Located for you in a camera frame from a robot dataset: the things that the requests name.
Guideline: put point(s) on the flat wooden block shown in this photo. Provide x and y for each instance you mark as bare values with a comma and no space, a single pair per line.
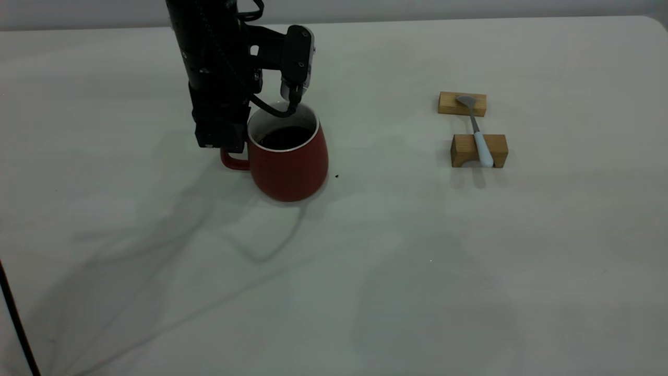
462,106

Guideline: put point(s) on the dark coffee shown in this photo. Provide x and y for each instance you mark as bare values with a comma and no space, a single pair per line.
284,138

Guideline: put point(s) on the red ceramic mug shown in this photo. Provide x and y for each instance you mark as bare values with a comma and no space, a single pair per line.
289,167

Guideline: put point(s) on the arched wooden block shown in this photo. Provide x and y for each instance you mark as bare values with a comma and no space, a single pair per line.
496,149

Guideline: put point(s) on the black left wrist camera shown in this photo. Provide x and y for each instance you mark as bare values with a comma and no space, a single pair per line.
298,55

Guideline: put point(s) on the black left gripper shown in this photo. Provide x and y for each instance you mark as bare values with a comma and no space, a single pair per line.
219,102

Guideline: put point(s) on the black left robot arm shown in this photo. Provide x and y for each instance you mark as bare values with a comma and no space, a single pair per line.
209,36

